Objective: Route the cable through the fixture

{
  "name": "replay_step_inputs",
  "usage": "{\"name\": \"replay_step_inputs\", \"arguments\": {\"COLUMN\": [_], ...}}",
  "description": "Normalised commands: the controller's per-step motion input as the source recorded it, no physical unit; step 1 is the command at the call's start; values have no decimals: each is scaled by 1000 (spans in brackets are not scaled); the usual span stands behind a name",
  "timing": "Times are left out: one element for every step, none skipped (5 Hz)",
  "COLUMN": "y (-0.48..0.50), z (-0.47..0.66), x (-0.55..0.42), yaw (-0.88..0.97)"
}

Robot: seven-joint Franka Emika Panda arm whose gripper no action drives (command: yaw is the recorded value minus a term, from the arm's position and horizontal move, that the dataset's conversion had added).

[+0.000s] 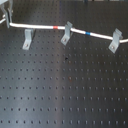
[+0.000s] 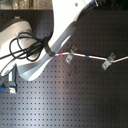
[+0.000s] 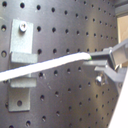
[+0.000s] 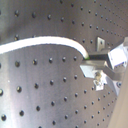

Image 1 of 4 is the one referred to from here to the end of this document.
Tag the right grey cable clip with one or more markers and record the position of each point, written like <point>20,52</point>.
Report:
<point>117,36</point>

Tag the middle grey cable clip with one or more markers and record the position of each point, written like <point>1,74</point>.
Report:
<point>68,33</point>

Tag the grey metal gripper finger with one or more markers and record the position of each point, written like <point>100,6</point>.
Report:
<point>8,12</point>

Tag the left grey cable clip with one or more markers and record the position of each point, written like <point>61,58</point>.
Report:
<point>29,33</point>

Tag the grey cable clip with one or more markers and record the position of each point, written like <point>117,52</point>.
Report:
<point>117,36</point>
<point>29,33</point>
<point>68,33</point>

